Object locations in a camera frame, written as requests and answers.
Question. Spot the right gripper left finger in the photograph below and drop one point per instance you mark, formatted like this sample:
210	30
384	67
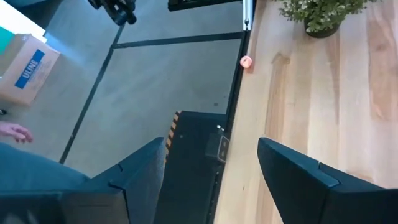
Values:
130	186

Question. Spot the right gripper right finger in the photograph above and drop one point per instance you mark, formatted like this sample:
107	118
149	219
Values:
311	189

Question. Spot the pink peach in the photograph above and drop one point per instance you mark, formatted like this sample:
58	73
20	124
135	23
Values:
245	61

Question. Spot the black mat with hazard stripe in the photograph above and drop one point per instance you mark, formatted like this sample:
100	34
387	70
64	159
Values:
189	174

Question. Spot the person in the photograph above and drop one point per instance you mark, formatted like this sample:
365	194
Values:
31	168

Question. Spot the person's hand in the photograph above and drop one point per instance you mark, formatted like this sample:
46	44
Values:
15	132

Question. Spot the cardboard box with blue label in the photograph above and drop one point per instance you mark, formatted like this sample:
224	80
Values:
28	71

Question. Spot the green potted plant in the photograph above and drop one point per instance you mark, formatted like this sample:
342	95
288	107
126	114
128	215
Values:
321	12

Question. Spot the black stand base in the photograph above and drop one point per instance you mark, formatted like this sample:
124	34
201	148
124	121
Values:
115	9

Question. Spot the white panel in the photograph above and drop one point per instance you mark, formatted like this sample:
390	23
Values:
18	21

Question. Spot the black table-level camera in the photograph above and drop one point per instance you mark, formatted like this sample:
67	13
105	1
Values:
219	146

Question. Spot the black aluminium table frame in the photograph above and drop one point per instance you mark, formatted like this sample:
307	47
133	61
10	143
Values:
237	81

